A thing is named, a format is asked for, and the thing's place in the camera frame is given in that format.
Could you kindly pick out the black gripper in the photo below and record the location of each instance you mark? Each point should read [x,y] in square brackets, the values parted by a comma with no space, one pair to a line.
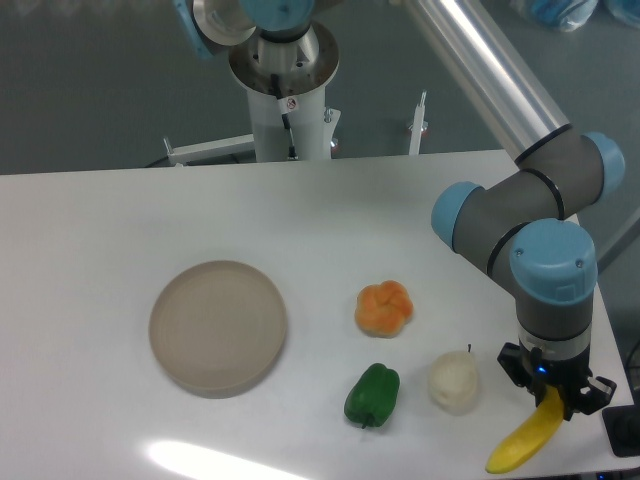
[529,367]

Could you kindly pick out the yellow banana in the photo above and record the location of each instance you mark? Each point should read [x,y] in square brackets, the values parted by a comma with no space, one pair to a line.
[530,437]

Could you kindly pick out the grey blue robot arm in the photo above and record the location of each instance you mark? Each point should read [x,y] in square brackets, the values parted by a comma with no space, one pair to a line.
[518,232]

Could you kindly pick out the beige round plate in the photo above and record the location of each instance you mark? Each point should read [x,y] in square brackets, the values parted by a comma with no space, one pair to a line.
[218,328]

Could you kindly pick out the black device at table edge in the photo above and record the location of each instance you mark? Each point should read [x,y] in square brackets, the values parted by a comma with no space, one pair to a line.
[622,428]

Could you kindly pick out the white pear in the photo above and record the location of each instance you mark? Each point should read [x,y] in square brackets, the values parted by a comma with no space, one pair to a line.
[453,381]

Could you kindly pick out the green bell pepper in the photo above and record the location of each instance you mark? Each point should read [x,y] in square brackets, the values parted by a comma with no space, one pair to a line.
[372,399]

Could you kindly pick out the orange bread roll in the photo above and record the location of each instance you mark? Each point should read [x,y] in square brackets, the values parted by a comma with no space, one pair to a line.
[382,310]

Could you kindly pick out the blue plastic bag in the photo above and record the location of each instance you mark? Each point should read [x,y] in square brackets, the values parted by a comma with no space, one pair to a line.
[567,15]

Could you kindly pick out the white horizontal bracket bar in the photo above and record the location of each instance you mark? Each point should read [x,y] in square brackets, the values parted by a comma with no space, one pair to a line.
[210,150]

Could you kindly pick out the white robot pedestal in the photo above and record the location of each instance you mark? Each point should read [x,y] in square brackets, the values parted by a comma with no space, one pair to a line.
[285,83]

